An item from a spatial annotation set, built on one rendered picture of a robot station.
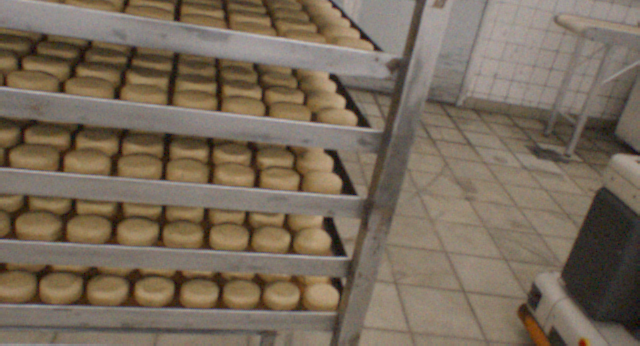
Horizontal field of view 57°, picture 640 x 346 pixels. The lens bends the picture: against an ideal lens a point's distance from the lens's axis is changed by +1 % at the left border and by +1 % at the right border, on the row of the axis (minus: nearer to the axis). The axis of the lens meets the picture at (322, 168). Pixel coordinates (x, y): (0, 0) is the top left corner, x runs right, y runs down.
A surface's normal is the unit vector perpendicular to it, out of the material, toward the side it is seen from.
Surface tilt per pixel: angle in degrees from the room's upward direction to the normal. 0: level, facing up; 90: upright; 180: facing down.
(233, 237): 0
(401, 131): 90
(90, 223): 0
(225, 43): 90
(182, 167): 0
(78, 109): 90
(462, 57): 90
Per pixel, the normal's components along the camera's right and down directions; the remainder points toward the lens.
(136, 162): 0.18, -0.89
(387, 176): 0.18, 0.44
